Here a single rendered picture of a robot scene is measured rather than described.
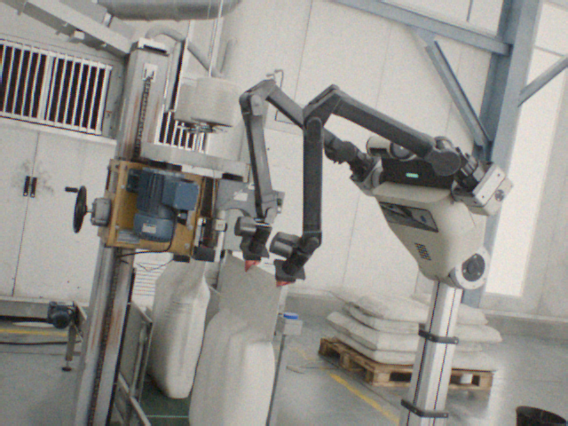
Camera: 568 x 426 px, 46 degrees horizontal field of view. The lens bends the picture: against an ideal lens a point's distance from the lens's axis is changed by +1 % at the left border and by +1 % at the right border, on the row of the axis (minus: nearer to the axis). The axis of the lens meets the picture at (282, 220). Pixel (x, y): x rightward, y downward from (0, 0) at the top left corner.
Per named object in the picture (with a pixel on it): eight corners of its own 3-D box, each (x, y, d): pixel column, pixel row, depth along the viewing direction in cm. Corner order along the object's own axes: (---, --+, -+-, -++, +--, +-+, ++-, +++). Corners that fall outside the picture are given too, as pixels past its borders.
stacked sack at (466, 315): (490, 329, 557) (493, 311, 556) (448, 325, 538) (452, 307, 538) (439, 309, 617) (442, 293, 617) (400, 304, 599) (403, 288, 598)
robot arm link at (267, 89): (267, 68, 221) (256, 70, 230) (244, 101, 220) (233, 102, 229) (359, 148, 239) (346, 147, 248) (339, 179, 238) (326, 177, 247)
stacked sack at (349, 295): (418, 316, 559) (421, 299, 558) (349, 308, 533) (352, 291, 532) (391, 304, 598) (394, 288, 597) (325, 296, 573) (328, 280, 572)
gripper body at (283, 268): (272, 261, 212) (281, 248, 207) (300, 264, 216) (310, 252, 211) (274, 279, 208) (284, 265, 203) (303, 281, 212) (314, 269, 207)
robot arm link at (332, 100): (325, 86, 172) (322, 73, 180) (299, 130, 178) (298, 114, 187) (467, 157, 184) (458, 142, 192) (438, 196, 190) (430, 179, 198)
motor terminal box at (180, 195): (195, 218, 232) (200, 184, 232) (172, 215, 224) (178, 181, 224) (179, 214, 237) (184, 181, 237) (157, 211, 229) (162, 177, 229)
